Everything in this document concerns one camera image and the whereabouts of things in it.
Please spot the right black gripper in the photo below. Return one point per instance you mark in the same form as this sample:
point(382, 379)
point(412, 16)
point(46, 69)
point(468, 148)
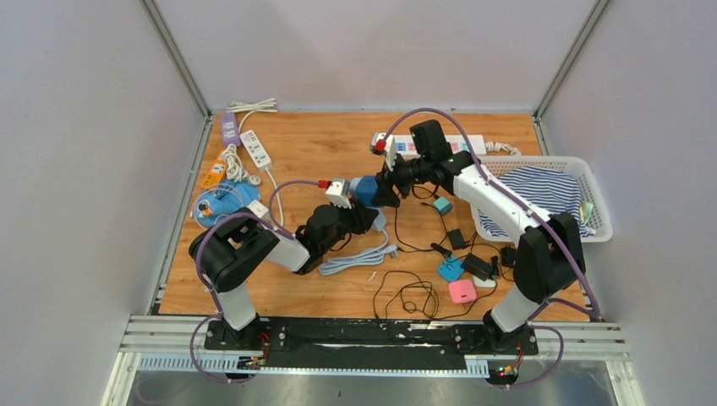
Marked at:
point(386, 195)

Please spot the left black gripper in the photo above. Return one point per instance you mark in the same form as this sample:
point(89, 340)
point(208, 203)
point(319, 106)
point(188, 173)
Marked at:
point(360, 217)

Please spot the dark blue cube adapter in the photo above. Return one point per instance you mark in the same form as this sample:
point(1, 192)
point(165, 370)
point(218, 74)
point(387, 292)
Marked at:
point(364, 190)

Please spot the light blue power strip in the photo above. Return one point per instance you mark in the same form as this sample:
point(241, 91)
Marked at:
point(380, 221)

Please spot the white power strip blue USB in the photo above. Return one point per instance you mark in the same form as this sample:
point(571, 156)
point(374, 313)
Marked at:
point(407, 149)

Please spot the white cube adapter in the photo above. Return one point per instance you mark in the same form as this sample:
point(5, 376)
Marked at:
point(259, 209)

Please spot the black TP-Link charger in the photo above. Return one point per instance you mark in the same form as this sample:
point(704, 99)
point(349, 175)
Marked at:
point(453, 240)

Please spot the black charger with cable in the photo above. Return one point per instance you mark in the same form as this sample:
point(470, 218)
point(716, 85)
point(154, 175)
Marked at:
point(403, 293)

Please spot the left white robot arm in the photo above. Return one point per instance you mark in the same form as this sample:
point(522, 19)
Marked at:
point(229, 252)

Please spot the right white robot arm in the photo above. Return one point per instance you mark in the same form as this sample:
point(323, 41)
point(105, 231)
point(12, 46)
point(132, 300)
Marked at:
point(549, 247)

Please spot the small blue charger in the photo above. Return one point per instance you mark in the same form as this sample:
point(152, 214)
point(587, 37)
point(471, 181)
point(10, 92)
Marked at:
point(450, 269)

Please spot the pink square charger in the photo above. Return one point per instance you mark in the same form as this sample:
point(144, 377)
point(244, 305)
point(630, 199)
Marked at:
point(462, 291)

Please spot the white square charger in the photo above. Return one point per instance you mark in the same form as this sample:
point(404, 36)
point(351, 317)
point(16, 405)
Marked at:
point(488, 283)

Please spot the orange power strip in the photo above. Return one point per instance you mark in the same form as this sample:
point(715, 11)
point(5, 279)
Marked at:
point(216, 173)

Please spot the purple power strip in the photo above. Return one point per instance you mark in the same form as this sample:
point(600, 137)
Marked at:
point(229, 129)

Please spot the striped blue white cloth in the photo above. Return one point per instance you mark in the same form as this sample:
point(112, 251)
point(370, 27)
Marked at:
point(551, 190)

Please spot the white plastic basket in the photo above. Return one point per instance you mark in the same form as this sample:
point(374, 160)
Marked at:
point(595, 211)

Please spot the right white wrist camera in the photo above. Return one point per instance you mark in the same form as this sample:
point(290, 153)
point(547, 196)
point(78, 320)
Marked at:
point(385, 145)

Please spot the black mounting rail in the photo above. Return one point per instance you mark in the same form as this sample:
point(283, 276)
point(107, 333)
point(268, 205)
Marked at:
point(369, 344)

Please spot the white power strip with cord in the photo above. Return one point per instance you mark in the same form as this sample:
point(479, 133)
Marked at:
point(256, 150)

